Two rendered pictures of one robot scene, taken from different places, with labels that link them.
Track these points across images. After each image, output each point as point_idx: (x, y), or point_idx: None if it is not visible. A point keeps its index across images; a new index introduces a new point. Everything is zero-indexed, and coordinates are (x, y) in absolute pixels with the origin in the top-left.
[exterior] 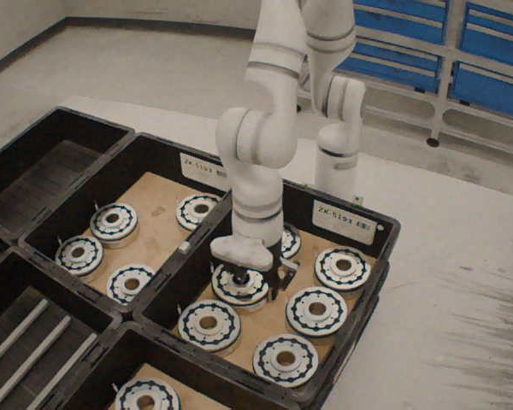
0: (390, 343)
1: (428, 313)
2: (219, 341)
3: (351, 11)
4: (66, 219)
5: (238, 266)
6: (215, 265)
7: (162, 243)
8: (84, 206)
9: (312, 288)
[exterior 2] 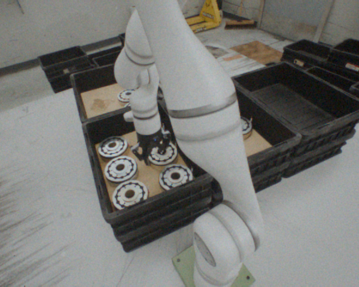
0: (99, 235)
1: (88, 278)
2: None
3: (163, 84)
4: (242, 103)
5: (163, 146)
6: (182, 153)
7: None
8: (251, 112)
9: (132, 173)
